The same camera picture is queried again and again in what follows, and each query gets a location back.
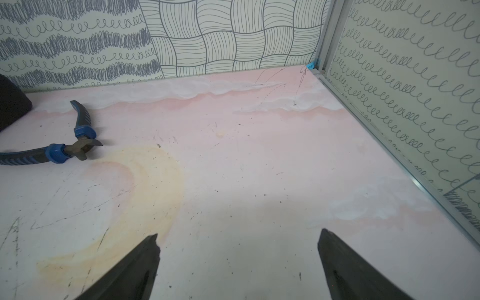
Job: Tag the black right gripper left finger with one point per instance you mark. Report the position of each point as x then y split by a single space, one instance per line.
132 278

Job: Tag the blue handled pliers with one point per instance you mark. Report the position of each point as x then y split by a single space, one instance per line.
59 153

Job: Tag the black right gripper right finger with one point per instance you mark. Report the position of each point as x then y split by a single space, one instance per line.
349 276

